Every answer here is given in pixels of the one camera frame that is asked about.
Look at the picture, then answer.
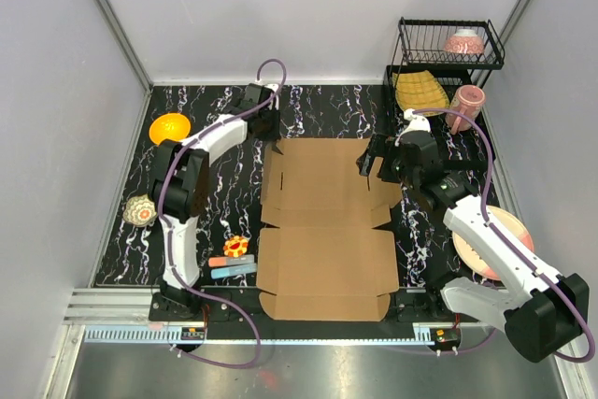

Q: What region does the brown cardboard box sheet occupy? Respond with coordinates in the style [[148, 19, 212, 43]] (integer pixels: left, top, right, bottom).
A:
[[256, 137, 402, 322]]

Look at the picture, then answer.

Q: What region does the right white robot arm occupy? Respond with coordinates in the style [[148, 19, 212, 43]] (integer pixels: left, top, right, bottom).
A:
[[357, 131, 590, 363]]

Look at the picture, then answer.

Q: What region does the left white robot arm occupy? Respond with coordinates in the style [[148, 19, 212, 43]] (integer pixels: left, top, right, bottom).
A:
[[149, 81, 281, 321]]

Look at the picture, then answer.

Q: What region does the yellow woven plate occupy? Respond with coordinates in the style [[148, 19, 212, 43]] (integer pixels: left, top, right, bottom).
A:
[[392, 70, 449, 111]]

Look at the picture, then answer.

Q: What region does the pink mug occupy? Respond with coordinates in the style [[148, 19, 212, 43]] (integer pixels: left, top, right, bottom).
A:
[[446, 85, 486, 135]]

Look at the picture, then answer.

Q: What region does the orange bowl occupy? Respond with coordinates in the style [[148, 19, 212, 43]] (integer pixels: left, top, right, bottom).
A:
[[149, 113, 192, 145]]

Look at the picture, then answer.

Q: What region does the orange flower toy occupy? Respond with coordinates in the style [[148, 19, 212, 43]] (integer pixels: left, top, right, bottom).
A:
[[223, 235, 249, 258]]

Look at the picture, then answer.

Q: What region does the pink round plate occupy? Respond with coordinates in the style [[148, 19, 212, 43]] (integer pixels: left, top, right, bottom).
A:
[[452, 206, 534, 281]]

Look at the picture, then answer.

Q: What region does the pink patterned bowl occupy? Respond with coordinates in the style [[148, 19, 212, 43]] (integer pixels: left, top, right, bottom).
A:
[[444, 28, 485, 55]]

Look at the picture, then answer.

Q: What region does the orange marker pen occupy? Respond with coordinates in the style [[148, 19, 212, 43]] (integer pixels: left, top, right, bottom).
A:
[[208, 254, 255, 268]]

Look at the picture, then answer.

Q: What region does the blue marker pen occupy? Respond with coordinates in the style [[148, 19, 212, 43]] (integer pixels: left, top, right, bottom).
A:
[[210, 263, 258, 279]]

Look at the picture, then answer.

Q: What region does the small floral patterned bowl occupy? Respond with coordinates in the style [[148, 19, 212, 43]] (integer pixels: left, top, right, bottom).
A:
[[122, 194, 158, 227]]

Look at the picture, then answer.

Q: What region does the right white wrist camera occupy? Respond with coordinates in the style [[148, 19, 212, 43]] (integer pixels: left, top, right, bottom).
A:
[[398, 108, 431, 139]]

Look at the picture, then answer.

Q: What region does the black wire dish rack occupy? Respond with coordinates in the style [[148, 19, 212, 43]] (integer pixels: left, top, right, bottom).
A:
[[383, 17, 506, 174]]

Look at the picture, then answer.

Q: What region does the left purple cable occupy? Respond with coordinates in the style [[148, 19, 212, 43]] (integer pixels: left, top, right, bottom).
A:
[[156, 59, 287, 369]]

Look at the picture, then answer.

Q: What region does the purple cable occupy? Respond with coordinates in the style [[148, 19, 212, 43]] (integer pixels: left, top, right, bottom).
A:
[[404, 107, 591, 363], [156, 59, 287, 369]]

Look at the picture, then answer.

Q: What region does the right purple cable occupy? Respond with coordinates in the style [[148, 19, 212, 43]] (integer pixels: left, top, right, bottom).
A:
[[404, 107, 591, 363]]

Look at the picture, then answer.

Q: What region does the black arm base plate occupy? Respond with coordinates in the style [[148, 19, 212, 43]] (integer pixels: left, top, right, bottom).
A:
[[149, 286, 455, 342]]

